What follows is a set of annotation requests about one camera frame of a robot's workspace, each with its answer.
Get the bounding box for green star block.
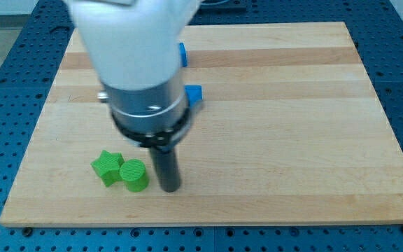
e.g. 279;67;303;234
90;150;125;187

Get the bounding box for blue block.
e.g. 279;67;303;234
185;85;203;107
179;42;188;67

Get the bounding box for blue block lower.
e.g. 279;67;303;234
185;85;203;107

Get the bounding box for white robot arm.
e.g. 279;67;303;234
65;0;202;193

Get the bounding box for wooden board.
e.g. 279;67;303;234
0;22;403;228

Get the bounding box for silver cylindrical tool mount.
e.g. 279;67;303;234
102;73;204;151

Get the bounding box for green cylinder block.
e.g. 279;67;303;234
119;159;149;193

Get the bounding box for blue block upper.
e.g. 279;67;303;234
179;42;188;67

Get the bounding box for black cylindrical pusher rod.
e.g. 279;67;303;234
149;148;181;193

